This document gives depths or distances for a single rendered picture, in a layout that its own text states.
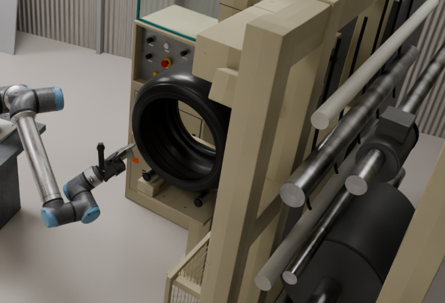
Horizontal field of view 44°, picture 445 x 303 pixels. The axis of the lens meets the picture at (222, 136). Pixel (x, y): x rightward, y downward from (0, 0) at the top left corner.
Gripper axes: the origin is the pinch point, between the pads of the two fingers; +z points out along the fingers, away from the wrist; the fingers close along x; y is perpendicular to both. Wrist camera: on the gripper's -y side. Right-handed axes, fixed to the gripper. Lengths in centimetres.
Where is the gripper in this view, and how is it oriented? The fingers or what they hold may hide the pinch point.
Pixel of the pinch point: (132, 144)
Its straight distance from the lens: 252.0
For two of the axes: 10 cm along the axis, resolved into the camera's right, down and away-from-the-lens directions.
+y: 5.4, 7.9, 3.0
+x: 1.7, 2.4, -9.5
